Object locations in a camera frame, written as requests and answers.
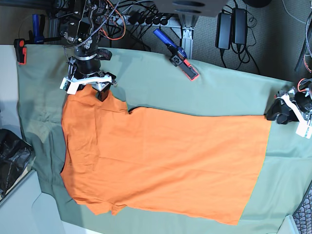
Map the green table cloth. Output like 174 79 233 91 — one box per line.
17 45 312 234

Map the grey patterned chair corner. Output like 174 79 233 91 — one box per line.
292 183 312 234

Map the power strip with plugs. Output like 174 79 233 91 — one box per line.
114 12 180 28

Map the black power adapter outer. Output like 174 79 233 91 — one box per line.
232 8 248 45

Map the aluminium frame post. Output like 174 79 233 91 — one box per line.
172 14 199 59

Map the blue clamp at left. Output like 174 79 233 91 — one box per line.
13 14 61 65

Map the orange T-shirt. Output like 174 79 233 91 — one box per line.
60 86 271 225

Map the black power adapter inner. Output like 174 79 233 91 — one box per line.
215 12 232 50

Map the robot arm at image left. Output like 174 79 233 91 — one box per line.
60 0 119 101

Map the blue clamp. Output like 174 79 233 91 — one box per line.
153 28 199 81
13 14 61 65

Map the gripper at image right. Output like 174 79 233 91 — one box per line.
266 89 312 125

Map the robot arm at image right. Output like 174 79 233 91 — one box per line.
265 78 312 125

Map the black power adapter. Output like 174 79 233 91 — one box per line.
232 8 248 45
215 12 232 50

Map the blue clamp at centre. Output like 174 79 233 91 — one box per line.
153 28 199 81

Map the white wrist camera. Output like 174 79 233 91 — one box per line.
59 77 79 95
295 120 312 139

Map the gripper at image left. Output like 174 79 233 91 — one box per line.
67 56 117 101

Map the black plastic bag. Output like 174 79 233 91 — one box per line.
0 129 33 198

